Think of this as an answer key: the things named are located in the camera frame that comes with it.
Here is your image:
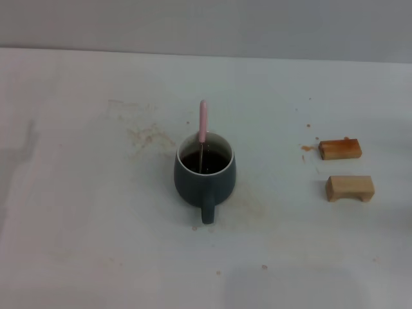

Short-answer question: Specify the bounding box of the pink handled metal spoon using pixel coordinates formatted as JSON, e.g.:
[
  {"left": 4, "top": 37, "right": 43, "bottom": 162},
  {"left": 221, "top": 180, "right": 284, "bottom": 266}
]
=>
[{"left": 198, "top": 99, "right": 210, "bottom": 174}]

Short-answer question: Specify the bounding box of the dark grey ceramic cup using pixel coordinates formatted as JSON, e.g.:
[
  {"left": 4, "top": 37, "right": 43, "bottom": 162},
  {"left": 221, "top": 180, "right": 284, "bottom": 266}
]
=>
[{"left": 173, "top": 131, "right": 236, "bottom": 225}]

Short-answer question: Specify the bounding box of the coffee stained wooden block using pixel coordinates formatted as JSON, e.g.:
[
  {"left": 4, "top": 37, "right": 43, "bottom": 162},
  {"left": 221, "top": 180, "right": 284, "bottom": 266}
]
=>
[{"left": 318, "top": 138, "right": 363, "bottom": 161}]

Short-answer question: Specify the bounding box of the light wooden block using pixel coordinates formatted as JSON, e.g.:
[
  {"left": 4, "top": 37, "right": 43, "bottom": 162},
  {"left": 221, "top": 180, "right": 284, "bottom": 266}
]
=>
[{"left": 324, "top": 175, "right": 376, "bottom": 203}]

